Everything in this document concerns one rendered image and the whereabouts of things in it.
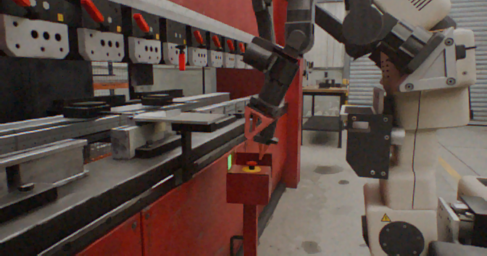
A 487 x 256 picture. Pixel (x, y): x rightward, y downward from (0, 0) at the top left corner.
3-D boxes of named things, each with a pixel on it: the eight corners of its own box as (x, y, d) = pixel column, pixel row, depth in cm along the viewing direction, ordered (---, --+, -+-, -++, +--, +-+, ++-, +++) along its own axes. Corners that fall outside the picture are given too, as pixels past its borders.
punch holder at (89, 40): (86, 59, 82) (80, -10, 79) (59, 60, 84) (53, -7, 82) (125, 62, 96) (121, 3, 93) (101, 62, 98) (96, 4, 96)
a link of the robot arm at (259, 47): (308, 33, 68) (312, 38, 76) (260, 11, 70) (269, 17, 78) (281, 85, 71) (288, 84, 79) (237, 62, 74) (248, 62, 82)
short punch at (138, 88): (137, 92, 108) (135, 63, 106) (132, 92, 108) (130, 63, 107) (153, 91, 117) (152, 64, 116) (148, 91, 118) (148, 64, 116)
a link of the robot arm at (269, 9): (263, -12, 112) (273, -10, 121) (248, -9, 114) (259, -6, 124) (278, 109, 122) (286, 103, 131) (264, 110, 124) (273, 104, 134)
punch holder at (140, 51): (135, 62, 101) (132, 6, 98) (112, 62, 103) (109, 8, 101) (161, 64, 115) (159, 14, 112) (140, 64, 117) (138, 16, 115)
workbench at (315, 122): (344, 149, 495) (349, 48, 472) (295, 145, 518) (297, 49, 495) (346, 130, 663) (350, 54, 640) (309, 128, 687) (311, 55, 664)
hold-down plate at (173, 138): (148, 158, 103) (148, 149, 103) (134, 157, 105) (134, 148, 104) (191, 140, 131) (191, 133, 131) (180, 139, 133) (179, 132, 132)
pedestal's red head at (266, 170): (268, 206, 119) (269, 158, 117) (226, 203, 122) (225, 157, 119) (272, 187, 139) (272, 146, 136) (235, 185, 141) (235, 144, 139)
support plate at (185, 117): (208, 124, 97) (208, 121, 97) (132, 120, 105) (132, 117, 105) (228, 117, 114) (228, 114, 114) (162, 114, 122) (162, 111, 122)
